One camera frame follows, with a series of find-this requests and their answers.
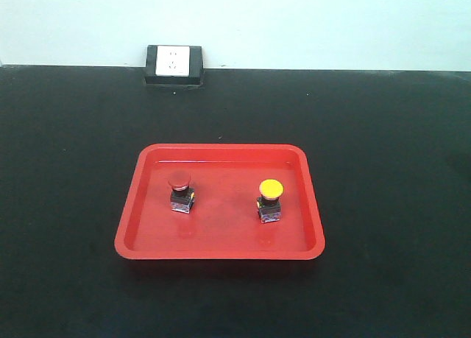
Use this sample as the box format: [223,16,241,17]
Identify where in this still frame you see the yellow mushroom push button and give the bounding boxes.
[256,179,284,223]

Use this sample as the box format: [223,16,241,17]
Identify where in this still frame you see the red mushroom push button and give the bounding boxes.
[168,170,196,214]

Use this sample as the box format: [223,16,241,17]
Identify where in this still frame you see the red plastic tray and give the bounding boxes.
[114,144,325,260]

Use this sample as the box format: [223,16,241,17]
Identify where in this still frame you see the black white power outlet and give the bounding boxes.
[144,45,204,87]

